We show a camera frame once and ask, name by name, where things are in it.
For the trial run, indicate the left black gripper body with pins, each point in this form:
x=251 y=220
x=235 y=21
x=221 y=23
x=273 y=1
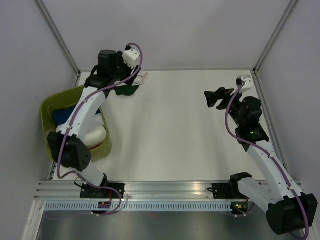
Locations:
x=122 y=71

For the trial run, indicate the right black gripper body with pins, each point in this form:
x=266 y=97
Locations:
x=224 y=104

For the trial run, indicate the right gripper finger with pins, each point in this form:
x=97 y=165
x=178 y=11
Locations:
x=214 y=95
x=211 y=102

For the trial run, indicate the white green raglan t-shirt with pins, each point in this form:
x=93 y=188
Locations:
x=128 y=90

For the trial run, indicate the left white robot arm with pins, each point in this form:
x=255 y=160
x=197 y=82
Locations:
x=67 y=144

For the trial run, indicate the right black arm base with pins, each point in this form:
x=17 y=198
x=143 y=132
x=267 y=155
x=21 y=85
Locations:
x=224 y=191

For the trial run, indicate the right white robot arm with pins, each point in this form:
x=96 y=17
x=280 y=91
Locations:
x=287 y=208

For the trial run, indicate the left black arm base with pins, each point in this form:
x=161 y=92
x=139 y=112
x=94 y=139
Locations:
x=89 y=192

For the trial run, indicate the white rolled t-shirt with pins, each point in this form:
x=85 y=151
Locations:
x=96 y=133

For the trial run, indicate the blue folded t-shirt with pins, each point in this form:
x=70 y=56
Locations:
x=60 y=116

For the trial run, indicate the olive green plastic bin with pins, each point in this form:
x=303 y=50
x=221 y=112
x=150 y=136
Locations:
x=64 y=100

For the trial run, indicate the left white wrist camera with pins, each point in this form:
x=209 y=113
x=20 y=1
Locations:
x=130 y=57

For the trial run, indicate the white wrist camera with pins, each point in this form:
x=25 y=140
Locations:
x=130 y=57
x=245 y=82

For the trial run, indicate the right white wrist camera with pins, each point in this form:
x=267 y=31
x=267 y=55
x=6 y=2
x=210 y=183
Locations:
x=245 y=82

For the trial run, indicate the left aluminium frame post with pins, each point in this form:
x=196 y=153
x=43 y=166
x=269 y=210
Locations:
x=40 y=4

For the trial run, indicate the aluminium frame post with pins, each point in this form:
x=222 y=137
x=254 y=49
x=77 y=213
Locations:
x=40 y=4
x=277 y=31

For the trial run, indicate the right aluminium frame post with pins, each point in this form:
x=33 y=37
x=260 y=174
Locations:
x=277 y=31

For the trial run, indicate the aluminium mounting rail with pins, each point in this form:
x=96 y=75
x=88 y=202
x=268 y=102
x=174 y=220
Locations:
x=133 y=190

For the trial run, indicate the white slotted cable duct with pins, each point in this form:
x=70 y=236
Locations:
x=215 y=206

